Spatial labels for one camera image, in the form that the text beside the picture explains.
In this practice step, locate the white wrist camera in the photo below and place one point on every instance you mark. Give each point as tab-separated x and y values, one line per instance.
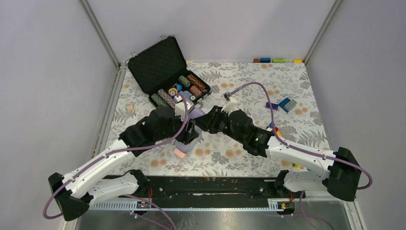
231	102
182	108

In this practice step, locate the yellow ten chip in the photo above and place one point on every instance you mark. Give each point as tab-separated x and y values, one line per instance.
172	92

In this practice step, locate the blue block at wall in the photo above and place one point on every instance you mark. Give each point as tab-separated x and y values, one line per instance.
265	60

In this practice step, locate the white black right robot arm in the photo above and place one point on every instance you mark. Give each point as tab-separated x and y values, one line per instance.
336	172

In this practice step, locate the grey toy brick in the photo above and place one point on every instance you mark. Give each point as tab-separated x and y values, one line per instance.
290	105

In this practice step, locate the aluminium frame rail right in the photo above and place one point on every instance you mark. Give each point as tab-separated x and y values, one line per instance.
327	21

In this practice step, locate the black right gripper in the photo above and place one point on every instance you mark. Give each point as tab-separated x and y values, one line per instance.
210	117

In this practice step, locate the pink folding umbrella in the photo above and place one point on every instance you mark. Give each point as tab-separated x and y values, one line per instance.
181	155

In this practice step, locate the blue playing card deck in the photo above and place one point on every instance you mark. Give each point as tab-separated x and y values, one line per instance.
188	95

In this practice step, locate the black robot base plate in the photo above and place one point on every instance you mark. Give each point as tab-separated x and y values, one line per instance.
214	192

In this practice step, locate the green blue chip stack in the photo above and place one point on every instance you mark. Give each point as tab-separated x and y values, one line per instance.
158	100

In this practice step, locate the aluminium frame rail left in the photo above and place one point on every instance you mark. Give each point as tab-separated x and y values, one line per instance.
114	83

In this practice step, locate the aluminium frame rail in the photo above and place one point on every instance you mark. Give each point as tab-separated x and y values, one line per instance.
114	83
327	21

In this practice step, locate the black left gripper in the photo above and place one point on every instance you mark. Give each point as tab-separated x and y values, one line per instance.
186	127

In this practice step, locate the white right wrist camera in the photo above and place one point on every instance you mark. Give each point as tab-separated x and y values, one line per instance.
231	102

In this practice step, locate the floral table cloth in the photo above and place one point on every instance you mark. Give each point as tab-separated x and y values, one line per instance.
218	155

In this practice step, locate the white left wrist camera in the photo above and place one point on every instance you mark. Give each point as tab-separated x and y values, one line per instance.
182	108

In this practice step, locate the blue toy brick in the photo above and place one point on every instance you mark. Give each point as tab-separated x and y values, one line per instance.
283	104

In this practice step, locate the orange black chip stack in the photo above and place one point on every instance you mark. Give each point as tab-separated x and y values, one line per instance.
197	83

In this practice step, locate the black poker chip case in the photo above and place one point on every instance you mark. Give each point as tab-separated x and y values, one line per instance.
159	67

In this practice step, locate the green block at wall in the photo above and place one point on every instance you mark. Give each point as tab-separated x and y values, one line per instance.
279	60

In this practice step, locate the purple toy brick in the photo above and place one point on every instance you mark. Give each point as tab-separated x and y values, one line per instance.
273	106

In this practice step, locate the yellow toy brick vehicle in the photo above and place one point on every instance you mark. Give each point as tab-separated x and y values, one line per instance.
272	130

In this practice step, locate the red chip stack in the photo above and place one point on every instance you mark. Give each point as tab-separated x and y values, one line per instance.
195	91

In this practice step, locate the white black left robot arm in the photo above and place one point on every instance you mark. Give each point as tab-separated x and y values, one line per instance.
76	191

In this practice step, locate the lilac umbrella zip case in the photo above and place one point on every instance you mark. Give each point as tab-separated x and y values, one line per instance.
195	113

